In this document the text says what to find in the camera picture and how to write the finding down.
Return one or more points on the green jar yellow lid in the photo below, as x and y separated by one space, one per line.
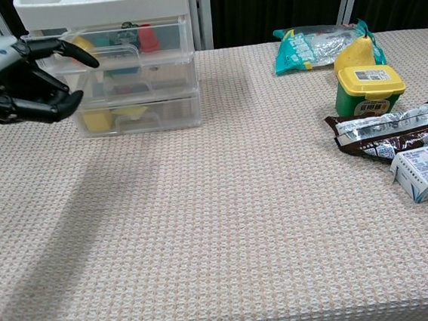
363 98

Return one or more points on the yellow block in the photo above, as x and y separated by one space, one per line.
96 121

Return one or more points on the teal snack bag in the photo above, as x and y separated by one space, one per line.
294 52

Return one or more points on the flat yellow toy piece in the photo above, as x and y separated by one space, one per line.
129 111

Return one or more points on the yellow pear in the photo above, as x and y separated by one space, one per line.
355 54

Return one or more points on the clear plastic storage bin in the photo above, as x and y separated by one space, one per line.
171 35

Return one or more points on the clear plastic drawer unit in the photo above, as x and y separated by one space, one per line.
108 7

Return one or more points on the red plastic cup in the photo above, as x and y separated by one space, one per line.
148 38

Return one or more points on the yellow toy figure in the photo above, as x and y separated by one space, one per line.
83 44

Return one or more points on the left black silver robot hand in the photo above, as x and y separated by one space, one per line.
22 103

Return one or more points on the brown snack packet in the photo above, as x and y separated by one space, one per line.
386 138

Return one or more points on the clear drawer with yellow block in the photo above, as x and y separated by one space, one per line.
175 113

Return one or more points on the green toy car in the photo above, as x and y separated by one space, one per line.
124 34

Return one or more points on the beige woven tablecloth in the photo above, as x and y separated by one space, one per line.
205 226

